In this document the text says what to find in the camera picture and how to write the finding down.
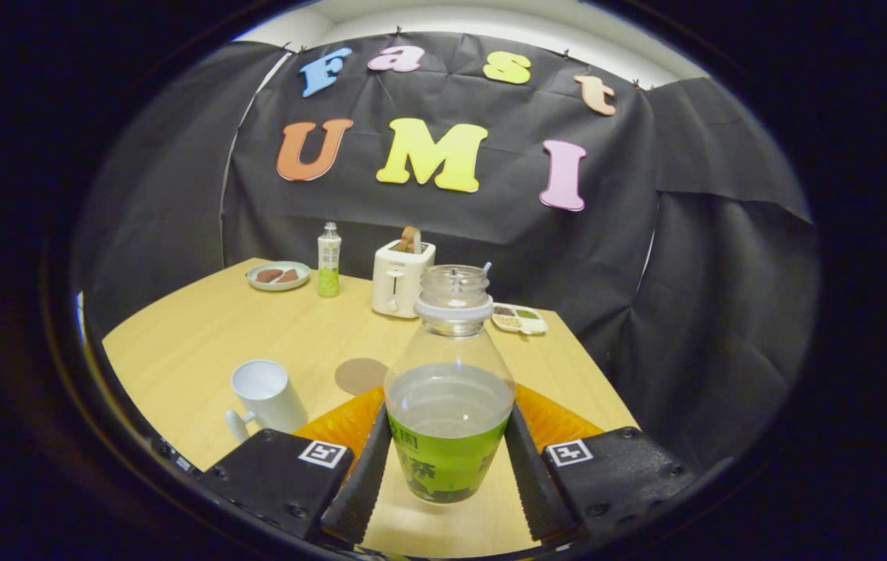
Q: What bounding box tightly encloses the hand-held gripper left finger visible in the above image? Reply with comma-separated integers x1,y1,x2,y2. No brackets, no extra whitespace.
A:
198,386,393,546

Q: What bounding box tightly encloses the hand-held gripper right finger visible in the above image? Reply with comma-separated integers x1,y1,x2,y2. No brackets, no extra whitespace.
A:
502,382,697,546

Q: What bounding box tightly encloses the green label juice bottle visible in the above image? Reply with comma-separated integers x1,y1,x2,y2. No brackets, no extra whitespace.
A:
383,264,516,505

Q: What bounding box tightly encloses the round brown coaster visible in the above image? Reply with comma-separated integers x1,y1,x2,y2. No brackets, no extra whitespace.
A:
334,357,389,397

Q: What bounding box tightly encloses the white cup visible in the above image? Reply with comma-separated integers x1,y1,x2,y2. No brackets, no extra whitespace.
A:
225,359,309,445

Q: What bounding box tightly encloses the slim white green bottle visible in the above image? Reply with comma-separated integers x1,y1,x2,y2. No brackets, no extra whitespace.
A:
317,221,343,298

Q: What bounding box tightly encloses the white divided food tray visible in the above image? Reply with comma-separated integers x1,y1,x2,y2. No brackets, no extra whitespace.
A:
491,302,549,336

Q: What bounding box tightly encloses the white toaster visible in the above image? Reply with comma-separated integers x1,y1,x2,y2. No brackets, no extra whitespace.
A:
371,239,437,319

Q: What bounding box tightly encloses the wooden table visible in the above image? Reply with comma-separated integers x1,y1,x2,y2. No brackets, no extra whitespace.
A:
100,257,639,558

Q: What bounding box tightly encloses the pale green plate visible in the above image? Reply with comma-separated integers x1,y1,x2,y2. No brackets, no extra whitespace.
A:
246,261,312,292

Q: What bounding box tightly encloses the black backdrop cloth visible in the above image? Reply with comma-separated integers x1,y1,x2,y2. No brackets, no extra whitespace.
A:
73,31,822,468

